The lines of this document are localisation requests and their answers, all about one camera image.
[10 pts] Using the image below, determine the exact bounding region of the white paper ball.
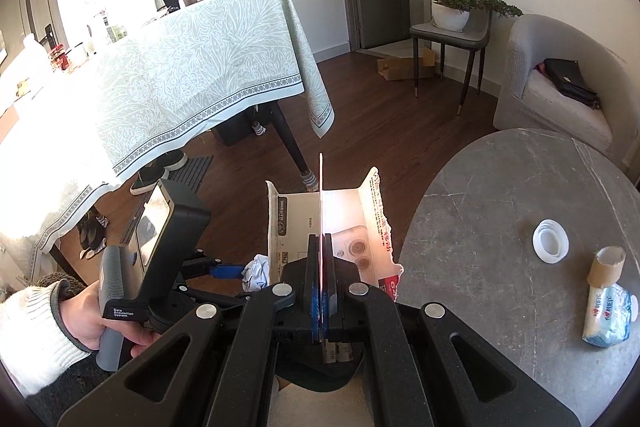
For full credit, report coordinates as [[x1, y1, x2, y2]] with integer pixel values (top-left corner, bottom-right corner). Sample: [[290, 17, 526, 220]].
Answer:
[[241, 254, 271, 293]]

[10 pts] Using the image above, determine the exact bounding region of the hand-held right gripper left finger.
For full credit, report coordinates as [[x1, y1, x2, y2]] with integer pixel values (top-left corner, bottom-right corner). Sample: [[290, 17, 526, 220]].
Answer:
[[57, 234, 323, 427]]

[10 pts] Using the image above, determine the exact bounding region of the grey fleece garment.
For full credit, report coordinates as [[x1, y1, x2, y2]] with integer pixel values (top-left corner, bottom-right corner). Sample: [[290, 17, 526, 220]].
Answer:
[[7, 347, 151, 427]]

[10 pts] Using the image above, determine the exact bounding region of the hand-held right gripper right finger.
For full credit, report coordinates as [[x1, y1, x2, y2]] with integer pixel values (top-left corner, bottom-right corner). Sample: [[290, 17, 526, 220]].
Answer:
[[324, 234, 593, 427]]

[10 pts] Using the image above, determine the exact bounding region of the brown cardboard roll tube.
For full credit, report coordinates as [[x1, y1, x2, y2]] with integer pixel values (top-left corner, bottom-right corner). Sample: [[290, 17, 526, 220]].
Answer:
[[586, 247, 627, 290]]

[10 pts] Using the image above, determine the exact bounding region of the grey ribbed floor mat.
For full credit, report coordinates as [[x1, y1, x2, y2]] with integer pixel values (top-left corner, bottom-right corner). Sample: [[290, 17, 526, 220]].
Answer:
[[162, 155, 215, 192]]

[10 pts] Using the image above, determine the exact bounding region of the black shoe with white sole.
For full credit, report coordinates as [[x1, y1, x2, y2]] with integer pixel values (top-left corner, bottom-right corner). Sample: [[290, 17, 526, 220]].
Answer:
[[150, 151, 187, 172], [130, 169, 163, 195]]

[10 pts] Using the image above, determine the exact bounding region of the white plastic lid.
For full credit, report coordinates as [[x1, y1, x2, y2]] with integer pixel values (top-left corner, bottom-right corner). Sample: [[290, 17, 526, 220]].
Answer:
[[531, 219, 570, 264]]

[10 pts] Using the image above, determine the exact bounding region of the black storage box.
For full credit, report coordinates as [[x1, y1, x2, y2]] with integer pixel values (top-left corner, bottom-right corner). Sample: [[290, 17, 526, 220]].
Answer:
[[211, 107, 258, 148]]

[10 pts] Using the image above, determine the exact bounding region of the grey tub armchair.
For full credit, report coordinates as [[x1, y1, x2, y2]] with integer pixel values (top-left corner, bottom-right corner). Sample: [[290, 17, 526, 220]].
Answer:
[[492, 14, 632, 168]]

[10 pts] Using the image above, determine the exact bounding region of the blue tissue packet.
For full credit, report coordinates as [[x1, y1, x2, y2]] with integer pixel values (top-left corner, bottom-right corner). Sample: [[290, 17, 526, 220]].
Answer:
[[581, 283, 633, 348]]

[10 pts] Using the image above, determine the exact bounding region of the potted plant in white pot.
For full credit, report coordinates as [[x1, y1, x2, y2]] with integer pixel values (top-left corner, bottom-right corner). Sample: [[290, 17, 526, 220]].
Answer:
[[431, 0, 523, 32]]

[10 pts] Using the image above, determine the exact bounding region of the beige rug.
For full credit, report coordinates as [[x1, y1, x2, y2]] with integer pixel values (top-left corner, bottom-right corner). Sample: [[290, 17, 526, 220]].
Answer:
[[272, 384, 368, 427]]

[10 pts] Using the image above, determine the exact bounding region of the table with pale green tablecloth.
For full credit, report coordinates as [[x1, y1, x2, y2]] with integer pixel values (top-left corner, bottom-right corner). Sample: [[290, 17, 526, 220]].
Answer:
[[0, 0, 336, 253]]

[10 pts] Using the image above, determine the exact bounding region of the grey dining chair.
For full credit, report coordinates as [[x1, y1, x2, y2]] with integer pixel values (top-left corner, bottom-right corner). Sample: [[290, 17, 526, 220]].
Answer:
[[410, 0, 493, 118]]

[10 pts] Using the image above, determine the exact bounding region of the round grey marble table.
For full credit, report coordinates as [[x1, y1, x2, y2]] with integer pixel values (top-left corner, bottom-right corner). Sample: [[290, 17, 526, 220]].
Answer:
[[400, 129, 640, 427]]

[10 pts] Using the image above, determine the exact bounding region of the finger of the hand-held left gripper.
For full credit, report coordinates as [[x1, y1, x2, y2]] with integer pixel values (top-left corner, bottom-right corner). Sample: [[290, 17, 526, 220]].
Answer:
[[172, 284, 248, 309], [180, 251, 248, 281]]

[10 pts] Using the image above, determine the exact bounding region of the person's left hand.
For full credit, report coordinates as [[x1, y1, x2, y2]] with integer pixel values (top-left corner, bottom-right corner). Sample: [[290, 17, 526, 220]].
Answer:
[[60, 282, 162, 360]]

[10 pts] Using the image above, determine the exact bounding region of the flat brown cardboard box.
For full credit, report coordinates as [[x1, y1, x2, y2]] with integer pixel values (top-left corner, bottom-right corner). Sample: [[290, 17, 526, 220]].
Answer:
[[376, 47, 436, 82]]

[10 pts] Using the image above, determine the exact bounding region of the black handbag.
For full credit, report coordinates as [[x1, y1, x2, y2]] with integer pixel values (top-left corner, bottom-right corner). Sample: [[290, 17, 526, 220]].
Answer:
[[542, 58, 601, 110]]

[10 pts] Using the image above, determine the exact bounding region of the torn white cardboard box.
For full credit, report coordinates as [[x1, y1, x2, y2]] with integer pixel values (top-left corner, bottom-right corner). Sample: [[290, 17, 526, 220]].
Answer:
[[265, 152, 405, 365]]

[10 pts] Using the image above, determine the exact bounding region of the person's left forearm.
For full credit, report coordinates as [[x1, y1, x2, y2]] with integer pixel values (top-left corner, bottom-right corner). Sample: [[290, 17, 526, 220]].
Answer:
[[0, 272, 98, 400]]

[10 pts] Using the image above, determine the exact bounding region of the clear plastic bottle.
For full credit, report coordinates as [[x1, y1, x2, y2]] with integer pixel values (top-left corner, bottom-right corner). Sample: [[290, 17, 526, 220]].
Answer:
[[22, 34, 51, 78]]

